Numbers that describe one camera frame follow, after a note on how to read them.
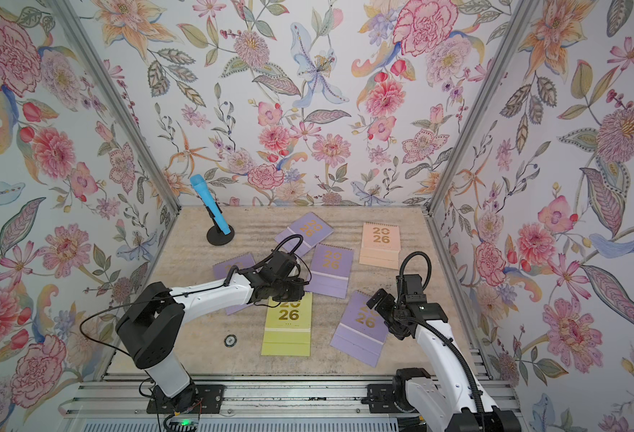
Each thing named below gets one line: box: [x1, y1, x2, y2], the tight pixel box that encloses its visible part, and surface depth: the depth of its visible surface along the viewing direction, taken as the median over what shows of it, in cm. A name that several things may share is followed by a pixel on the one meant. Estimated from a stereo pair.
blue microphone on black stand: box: [189, 173, 236, 247], surface depth 100 cm
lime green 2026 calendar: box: [261, 291, 313, 358], surface depth 88 cm
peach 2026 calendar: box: [358, 222, 401, 270], surface depth 109 cm
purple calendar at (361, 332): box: [329, 289, 390, 369], surface depth 87 cm
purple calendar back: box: [273, 211, 335, 258], surface depth 116 cm
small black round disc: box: [224, 333, 238, 348], surface depth 86 cm
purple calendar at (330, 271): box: [305, 243, 354, 299], surface depth 103 cm
